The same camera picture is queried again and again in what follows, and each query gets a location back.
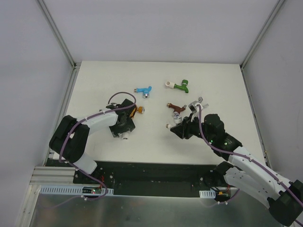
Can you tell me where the white elbow pipe fitting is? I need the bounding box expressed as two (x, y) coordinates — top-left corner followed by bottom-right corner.
(121, 132), (129, 140)

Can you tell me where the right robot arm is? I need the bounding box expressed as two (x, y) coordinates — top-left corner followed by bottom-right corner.
(166, 114), (303, 227)

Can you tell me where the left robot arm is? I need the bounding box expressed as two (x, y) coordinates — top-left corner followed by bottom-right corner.
(49, 99), (137, 184)

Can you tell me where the orange faucet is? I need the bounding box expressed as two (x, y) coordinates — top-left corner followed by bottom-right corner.
(130, 105), (145, 118)

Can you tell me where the brown faucet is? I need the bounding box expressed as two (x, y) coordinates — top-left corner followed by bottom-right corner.
(167, 103), (187, 117)

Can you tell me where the grey faucet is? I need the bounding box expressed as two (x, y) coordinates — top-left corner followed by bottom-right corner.
(193, 96), (209, 108)

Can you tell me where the blue faucet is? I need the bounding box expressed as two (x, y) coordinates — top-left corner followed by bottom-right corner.
(134, 86), (152, 99)

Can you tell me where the green faucet with white fitting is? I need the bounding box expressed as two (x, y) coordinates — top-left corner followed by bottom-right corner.
(165, 79), (189, 94)

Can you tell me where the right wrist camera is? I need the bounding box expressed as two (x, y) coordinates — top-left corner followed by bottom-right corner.
(188, 101), (204, 120)

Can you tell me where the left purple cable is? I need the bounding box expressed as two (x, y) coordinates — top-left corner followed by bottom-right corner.
(58, 91), (138, 164)

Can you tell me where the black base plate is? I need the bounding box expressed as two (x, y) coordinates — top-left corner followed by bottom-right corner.
(73, 161), (228, 198)

